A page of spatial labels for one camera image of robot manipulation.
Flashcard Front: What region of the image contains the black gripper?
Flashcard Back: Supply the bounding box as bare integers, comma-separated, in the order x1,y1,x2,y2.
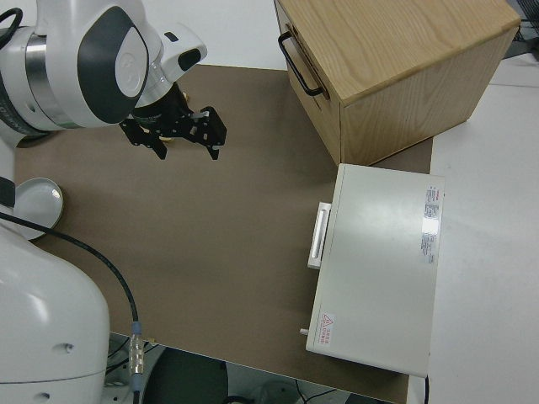
119,82,229,162

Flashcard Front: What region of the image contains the gray round plate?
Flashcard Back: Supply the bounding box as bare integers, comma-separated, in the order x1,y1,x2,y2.
13,177,65,242

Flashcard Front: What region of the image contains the brown table mat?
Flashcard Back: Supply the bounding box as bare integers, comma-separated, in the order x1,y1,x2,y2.
11,64,435,404

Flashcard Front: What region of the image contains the wooden drawer cabinet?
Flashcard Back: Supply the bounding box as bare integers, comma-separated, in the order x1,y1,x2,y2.
273,0,521,167

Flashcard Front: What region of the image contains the white box appliance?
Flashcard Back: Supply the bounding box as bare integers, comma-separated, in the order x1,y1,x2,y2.
299,162,446,377

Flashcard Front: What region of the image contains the red warning sticker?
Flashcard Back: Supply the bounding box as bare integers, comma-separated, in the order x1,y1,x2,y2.
318,312,337,345

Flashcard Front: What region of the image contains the white printed label strip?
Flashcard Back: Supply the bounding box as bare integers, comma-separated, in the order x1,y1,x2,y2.
418,184,443,266

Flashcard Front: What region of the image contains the dark background equipment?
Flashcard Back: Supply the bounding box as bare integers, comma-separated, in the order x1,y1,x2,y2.
501,0,539,65

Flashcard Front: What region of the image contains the black metal drawer handle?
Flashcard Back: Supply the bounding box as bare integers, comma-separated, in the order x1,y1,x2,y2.
277,32,326,98

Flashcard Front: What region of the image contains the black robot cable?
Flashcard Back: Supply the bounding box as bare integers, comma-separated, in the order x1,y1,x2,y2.
0,211,141,326

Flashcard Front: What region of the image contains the white appliance door handle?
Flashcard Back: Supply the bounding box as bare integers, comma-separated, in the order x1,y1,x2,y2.
307,202,333,270

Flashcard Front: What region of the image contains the silver cable connector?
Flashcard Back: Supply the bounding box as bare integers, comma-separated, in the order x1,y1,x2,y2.
130,322,147,395

